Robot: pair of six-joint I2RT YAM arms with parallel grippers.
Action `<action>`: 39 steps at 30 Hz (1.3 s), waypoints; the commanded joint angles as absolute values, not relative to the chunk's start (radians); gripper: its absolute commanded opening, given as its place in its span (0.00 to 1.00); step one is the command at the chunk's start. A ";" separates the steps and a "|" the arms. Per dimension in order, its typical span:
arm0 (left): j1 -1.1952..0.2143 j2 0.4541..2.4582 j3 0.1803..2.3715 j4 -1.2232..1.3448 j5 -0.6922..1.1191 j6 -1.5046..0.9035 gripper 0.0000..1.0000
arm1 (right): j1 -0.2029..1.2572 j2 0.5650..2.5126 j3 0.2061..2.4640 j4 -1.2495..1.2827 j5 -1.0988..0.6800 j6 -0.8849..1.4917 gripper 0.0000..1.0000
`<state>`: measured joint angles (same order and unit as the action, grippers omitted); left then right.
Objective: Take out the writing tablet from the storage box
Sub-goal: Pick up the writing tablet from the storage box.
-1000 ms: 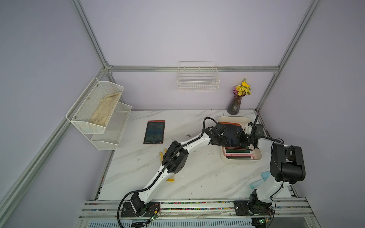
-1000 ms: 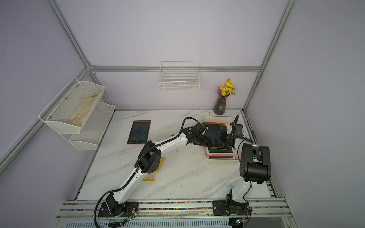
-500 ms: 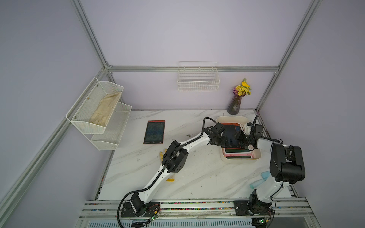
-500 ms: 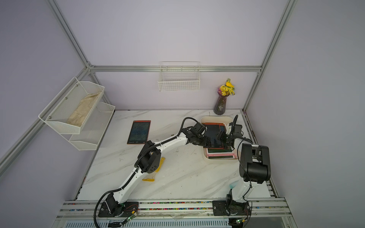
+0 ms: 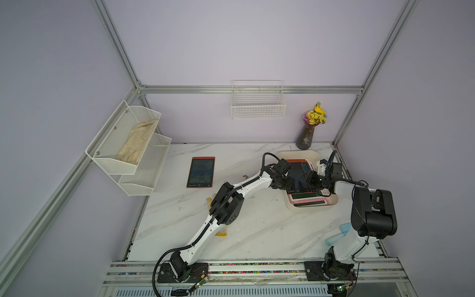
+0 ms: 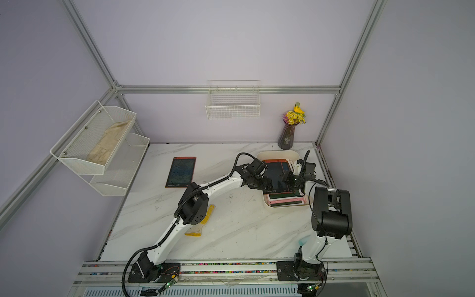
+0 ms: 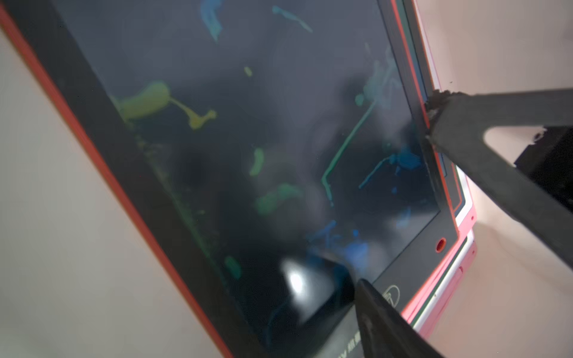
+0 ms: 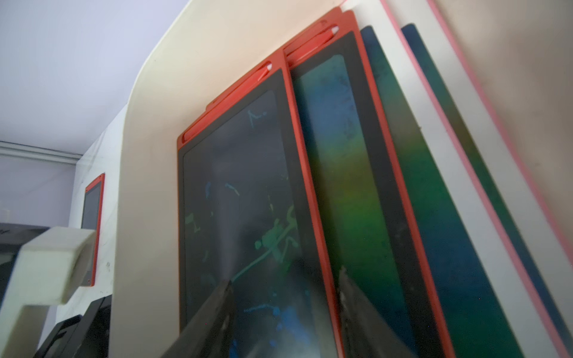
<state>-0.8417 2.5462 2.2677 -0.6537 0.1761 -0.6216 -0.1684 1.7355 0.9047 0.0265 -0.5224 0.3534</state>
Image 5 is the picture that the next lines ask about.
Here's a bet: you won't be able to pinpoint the red writing tablet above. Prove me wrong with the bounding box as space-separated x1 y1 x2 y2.
287 159 320 194
186 157 215 188

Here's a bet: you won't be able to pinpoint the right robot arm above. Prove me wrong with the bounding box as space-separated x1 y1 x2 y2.
317 150 398 281

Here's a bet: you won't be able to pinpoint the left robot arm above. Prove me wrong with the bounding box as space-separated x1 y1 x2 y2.
152 152 293 297

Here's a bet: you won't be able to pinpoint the cream plastic storage box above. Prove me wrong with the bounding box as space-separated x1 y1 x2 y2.
277 150 339 212

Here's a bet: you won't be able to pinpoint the pink writing tablet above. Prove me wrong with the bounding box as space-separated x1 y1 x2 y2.
288 193 330 207

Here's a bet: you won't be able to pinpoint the dark glass vase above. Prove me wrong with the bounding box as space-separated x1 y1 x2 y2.
296 124 315 150

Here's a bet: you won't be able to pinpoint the light blue plastic scoop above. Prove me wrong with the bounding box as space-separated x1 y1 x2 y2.
325 223 352 246

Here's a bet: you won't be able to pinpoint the yellow flower bouquet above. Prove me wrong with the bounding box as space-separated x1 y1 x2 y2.
303 102 327 126

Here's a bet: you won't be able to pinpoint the yellow knit glove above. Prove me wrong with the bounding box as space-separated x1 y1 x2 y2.
205 192 228 238

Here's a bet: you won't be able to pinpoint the beige cloth in shelf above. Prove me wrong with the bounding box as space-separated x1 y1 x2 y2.
116 120 158 165

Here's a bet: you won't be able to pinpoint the white wire wall basket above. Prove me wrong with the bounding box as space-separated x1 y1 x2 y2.
231 80 286 120

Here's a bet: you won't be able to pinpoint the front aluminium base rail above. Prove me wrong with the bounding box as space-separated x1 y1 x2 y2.
99 257 417 297

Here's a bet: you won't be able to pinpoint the white mesh wall shelf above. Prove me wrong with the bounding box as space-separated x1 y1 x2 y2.
85 101 171 196

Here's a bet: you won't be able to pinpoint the aluminium frame rails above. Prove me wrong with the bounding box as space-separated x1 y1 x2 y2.
1 1 418 295

